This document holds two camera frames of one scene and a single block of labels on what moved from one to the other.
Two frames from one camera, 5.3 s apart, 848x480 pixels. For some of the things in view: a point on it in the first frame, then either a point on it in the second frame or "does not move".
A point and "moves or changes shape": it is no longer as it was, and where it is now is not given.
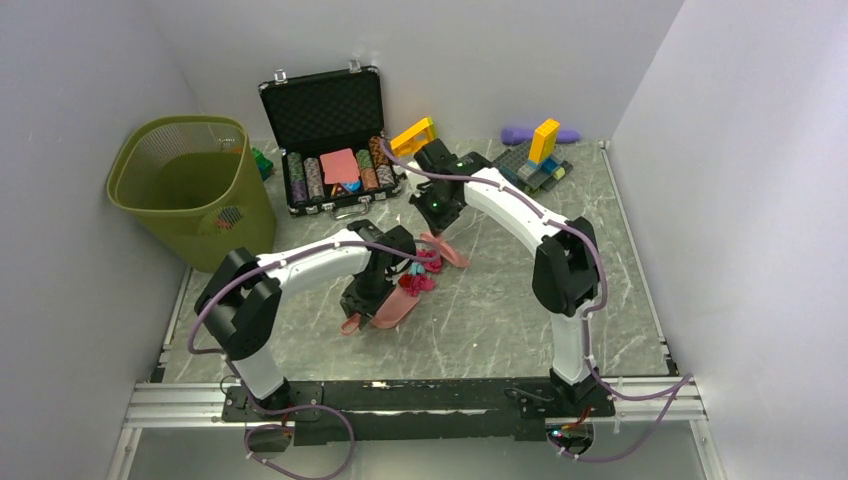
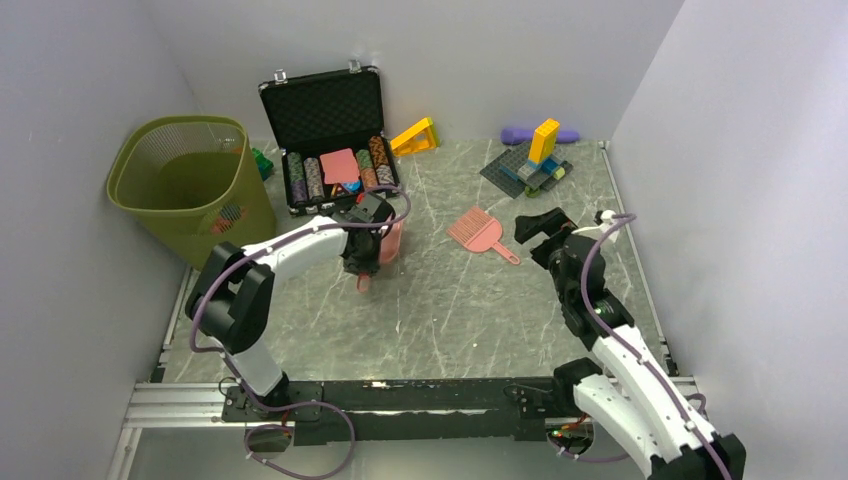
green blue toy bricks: (264, 164) does not move
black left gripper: (352, 303) -> (370, 266)
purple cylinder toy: (519, 136) does not move
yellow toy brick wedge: (407, 142) does not move
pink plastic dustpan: (400, 303) moves or changes shape
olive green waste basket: (196, 183) does not move
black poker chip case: (330, 125) does not move
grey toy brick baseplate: (534, 177) does not move
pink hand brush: (446, 252) -> (479, 232)
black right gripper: (436, 223) -> (549, 223)
